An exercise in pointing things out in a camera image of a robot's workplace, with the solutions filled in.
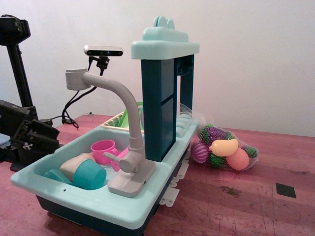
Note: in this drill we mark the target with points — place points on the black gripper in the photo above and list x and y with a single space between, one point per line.
40 137

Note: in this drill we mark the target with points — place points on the grey faucet lever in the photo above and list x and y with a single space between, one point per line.
125 164

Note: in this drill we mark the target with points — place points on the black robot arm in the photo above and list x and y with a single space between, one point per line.
13 31

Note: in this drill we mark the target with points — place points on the white toy soap bar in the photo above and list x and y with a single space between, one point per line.
69 167

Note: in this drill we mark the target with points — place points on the teal toy kitchen sink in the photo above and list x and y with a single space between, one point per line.
167 64

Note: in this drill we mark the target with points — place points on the pink toy cup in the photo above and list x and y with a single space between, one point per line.
100 147

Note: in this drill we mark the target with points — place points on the teal toy cup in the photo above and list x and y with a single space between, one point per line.
89 175

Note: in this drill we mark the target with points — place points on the cream dish rack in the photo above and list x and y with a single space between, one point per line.
113 122

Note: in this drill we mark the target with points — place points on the green toy plate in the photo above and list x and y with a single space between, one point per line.
124 123

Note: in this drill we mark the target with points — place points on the grey toy faucet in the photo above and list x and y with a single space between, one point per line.
124 184

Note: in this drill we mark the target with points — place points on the mesh bag of toy food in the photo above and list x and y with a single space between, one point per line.
205 135

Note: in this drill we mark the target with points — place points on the yellow toy fruit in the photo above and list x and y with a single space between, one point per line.
224 148

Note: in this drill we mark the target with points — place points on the orange toy egg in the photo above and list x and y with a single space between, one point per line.
238 160

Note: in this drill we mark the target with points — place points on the black tape patch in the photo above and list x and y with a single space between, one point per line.
285 190

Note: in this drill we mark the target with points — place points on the silver depth camera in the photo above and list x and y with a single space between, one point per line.
103 51

